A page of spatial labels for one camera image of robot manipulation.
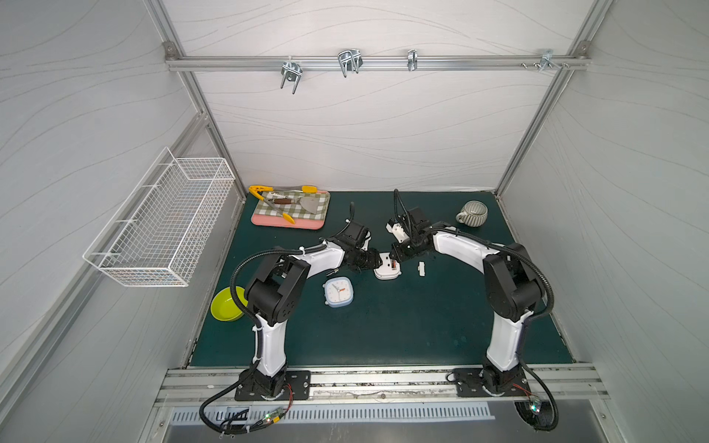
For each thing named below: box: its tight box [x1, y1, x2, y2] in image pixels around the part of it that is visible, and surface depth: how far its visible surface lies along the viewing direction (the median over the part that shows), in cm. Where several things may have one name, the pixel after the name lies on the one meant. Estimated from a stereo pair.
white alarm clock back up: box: [372, 252, 402, 280], surface depth 95 cm
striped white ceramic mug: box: [456, 200, 489, 228], surface depth 107 cm
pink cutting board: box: [251, 190, 331, 230], surface depth 113 cm
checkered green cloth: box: [254, 191, 331, 221], surface depth 117 cm
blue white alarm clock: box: [322, 276, 354, 308], surface depth 90 cm
